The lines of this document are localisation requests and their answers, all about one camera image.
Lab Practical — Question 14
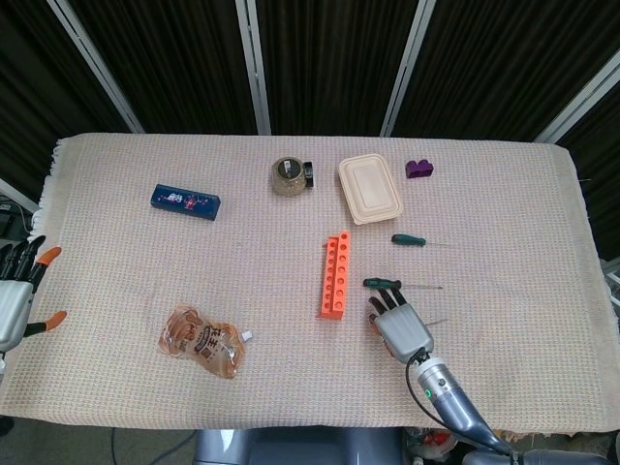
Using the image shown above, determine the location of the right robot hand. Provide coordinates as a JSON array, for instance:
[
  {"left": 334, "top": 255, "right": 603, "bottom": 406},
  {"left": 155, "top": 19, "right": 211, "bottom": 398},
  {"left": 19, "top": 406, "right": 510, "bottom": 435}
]
[{"left": 367, "top": 286, "right": 435, "bottom": 363}]

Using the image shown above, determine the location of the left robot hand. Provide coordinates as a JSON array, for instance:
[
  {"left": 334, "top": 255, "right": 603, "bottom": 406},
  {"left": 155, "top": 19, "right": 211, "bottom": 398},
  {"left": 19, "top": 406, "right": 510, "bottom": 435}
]
[{"left": 0, "top": 235, "right": 68, "bottom": 355}]

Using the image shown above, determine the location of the orange tube rack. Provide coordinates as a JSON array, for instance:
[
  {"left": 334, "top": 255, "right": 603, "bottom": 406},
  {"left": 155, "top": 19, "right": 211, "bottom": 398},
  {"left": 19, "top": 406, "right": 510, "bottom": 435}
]
[{"left": 315, "top": 231, "right": 352, "bottom": 321}]

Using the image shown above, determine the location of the clear bag with red item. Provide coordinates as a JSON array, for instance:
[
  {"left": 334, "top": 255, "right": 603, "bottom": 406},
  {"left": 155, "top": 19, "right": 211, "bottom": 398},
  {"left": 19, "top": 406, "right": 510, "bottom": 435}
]
[{"left": 405, "top": 428, "right": 461, "bottom": 465}]

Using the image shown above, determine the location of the beige woven tablecloth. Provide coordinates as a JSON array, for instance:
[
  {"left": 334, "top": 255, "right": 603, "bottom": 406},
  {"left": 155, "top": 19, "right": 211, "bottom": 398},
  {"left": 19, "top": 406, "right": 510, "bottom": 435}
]
[{"left": 0, "top": 133, "right": 619, "bottom": 443}]

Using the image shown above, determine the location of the beige plastic lunch box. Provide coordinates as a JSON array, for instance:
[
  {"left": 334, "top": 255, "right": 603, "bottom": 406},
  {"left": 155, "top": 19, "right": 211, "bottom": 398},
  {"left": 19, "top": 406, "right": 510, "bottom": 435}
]
[{"left": 337, "top": 153, "right": 404, "bottom": 227}]

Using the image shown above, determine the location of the grey robot torso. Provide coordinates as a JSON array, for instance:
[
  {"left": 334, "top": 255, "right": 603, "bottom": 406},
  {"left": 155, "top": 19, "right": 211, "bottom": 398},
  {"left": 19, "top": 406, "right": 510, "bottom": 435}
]
[{"left": 193, "top": 425, "right": 406, "bottom": 465}]

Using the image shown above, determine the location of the purple plastic block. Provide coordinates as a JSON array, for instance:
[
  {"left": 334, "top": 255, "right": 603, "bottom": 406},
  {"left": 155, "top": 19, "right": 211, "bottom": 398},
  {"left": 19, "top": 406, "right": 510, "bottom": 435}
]
[{"left": 404, "top": 158, "right": 436, "bottom": 180}]

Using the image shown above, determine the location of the glass jar with seeds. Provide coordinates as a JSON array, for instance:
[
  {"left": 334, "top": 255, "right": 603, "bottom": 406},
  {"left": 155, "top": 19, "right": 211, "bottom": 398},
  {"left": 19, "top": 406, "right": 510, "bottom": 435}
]
[{"left": 269, "top": 156, "right": 307, "bottom": 197}]

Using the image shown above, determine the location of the brown peanut butter pouch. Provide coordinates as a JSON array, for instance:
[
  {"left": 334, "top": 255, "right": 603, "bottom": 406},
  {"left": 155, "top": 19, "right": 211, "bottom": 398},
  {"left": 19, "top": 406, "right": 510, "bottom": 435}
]
[{"left": 158, "top": 303, "right": 257, "bottom": 381}]

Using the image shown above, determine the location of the blue printed cardboard box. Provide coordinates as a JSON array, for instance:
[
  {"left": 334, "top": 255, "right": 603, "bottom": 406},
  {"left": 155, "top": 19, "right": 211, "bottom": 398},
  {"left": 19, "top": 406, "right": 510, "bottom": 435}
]
[{"left": 149, "top": 182, "right": 223, "bottom": 223}]

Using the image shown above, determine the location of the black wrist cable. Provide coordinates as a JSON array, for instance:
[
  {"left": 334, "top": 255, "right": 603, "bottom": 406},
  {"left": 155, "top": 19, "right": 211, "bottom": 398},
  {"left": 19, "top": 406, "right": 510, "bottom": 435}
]
[{"left": 405, "top": 356, "right": 514, "bottom": 459}]

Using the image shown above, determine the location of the green and black handle screwdriver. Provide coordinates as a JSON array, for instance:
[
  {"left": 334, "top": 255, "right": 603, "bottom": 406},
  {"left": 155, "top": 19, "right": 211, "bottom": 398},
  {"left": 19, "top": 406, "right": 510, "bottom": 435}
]
[{"left": 362, "top": 276, "right": 445, "bottom": 292}]

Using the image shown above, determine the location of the black device with cables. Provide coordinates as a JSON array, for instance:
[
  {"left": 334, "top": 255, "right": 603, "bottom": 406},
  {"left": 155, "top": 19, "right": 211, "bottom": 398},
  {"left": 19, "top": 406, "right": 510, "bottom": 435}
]
[{"left": 0, "top": 201, "right": 28, "bottom": 239}]

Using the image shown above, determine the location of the all green handle screwdriver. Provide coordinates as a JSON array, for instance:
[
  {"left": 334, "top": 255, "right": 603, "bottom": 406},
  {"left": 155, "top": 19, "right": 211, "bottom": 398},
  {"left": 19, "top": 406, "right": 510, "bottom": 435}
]
[{"left": 390, "top": 232, "right": 451, "bottom": 249}]

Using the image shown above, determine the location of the aluminium frame post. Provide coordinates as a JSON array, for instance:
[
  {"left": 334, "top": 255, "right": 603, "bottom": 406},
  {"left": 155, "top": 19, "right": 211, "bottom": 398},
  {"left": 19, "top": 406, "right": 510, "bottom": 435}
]
[
  {"left": 235, "top": 0, "right": 272, "bottom": 136},
  {"left": 535, "top": 47, "right": 620, "bottom": 144},
  {"left": 0, "top": 177, "right": 40, "bottom": 214},
  {"left": 47, "top": 0, "right": 145, "bottom": 135},
  {"left": 380, "top": 0, "right": 437, "bottom": 138}
]

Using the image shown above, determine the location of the grey metal frame piece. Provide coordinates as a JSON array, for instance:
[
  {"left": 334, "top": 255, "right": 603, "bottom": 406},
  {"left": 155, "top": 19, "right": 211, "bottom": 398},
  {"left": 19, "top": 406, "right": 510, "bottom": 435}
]
[{"left": 603, "top": 256, "right": 620, "bottom": 307}]

